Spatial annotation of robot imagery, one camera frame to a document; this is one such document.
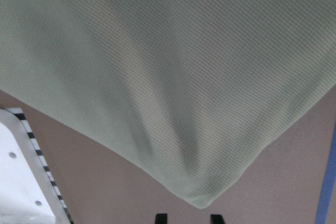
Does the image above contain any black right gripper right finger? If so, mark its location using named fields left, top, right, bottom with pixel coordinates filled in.
left=211, top=214, right=226, bottom=224

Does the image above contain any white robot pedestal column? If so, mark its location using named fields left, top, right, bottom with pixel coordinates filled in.
left=1, top=108, right=73, bottom=223

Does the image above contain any olive green long-sleeve shirt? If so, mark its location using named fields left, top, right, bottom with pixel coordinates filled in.
left=1, top=0, right=335, bottom=209

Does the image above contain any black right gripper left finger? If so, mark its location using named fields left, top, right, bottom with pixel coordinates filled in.
left=155, top=213, right=167, bottom=224

